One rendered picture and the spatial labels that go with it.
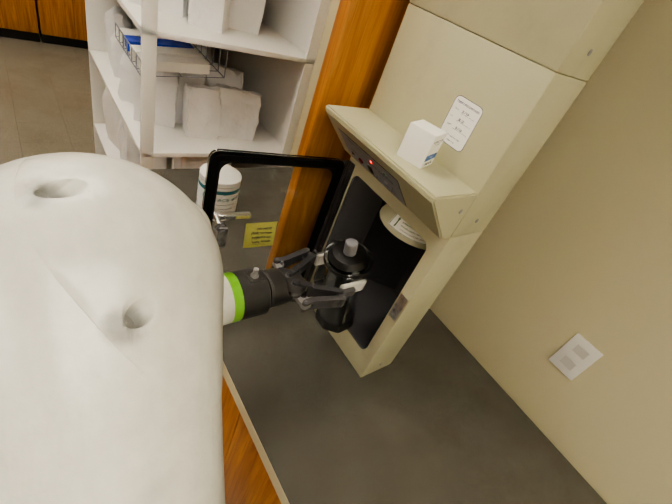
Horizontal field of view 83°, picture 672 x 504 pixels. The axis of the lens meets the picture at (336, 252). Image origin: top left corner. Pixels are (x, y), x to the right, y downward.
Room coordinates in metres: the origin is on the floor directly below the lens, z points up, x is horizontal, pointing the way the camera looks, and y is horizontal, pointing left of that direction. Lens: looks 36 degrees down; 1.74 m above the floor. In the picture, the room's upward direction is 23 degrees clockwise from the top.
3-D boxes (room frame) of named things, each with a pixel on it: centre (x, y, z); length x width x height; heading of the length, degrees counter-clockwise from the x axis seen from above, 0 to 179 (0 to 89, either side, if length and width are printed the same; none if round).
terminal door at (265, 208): (0.72, 0.18, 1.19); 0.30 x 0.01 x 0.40; 130
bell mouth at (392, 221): (0.80, -0.15, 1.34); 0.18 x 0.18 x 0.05
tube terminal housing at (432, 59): (0.83, -0.15, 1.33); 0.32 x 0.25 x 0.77; 48
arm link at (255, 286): (0.50, 0.12, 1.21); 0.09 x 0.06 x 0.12; 48
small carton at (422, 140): (0.66, -0.06, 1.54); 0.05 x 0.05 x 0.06; 67
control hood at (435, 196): (0.69, -0.03, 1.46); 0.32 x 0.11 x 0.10; 48
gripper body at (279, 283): (0.55, 0.07, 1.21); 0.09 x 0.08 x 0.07; 138
